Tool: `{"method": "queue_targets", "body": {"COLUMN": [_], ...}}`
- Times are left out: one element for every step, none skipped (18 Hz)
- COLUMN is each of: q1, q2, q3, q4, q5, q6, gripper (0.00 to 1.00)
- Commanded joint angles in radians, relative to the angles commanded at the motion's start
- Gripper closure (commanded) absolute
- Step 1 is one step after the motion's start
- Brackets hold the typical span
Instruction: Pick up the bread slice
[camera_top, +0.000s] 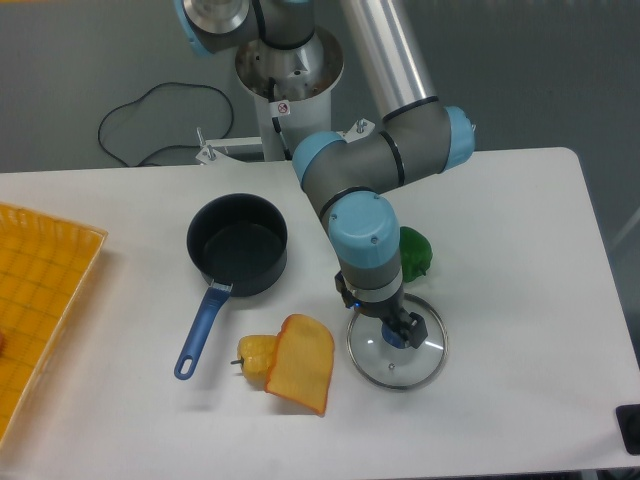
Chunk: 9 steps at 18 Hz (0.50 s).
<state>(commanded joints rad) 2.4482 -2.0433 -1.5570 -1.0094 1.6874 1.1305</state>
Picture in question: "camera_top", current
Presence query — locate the toy bread slice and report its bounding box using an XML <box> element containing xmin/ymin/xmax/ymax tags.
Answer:
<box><xmin>264</xmin><ymin>314</ymin><xmax>335</xmax><ymax>416</ymax></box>

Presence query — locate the glass pot lid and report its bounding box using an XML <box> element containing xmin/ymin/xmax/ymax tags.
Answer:
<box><xmin>346</xmin><ymin>293</ymin><xmax>449</xmax><ymax>391</ymax></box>

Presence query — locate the white mounting bracket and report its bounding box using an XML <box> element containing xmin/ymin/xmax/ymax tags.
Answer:
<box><xmin>195</xmin><ymin>118</ymin><xmax>376</xmax><ymax>165</ymax></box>

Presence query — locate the black device at table edge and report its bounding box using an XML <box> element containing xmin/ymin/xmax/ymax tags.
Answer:
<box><xmin>615</xmin><ymin>404</ymin><xmax>640</xmax><ymax>456</ymax></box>

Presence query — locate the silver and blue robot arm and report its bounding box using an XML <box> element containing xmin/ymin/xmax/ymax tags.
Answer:
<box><xmin>174</xmin><ymin>1</ymin><xmax>475</xmax><ymax>348</ymax></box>

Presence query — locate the dark saucepan with blue handle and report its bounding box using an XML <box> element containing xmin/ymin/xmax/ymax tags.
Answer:
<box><xmin>174</xmin><ymin>193</ymin><xmax>288</xmax><ymax>380</ymax></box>

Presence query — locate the green toy bell pepper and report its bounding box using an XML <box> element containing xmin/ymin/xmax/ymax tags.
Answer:
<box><xmin>399</xmin><ymin>226</ymin><xmax>433</xmax><ymax>283</ymax></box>

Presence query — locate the yellow woven basket tray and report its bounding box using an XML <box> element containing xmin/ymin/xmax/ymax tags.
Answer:
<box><xmin>1</xmin><ymin>203</ymin><xmax>108</xmax><ymax>438</ymax></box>

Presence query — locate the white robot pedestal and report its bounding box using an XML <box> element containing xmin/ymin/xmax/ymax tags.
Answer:
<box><xmin>235</xmin><ymin>27</ymin><xmax>344</xmax><ymax>161</ymax></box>

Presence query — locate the black cable on floor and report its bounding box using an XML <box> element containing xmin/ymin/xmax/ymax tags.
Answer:
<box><xmin>97</xmin><ymin>82</ymin><xmax>236</xmax><ymax>168</ymax></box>

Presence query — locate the yellow toy bell pepper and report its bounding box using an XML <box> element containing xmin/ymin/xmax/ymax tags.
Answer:
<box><xmin>230</xmin><ymin>335</ymin><xmax>278</xmax><ymax>390</ymax></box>

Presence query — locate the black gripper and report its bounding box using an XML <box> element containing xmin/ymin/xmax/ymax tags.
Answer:
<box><xmin>334</xmin><ymin>272</ymin><xmax>428</xmax><ymax>349</ymax></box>

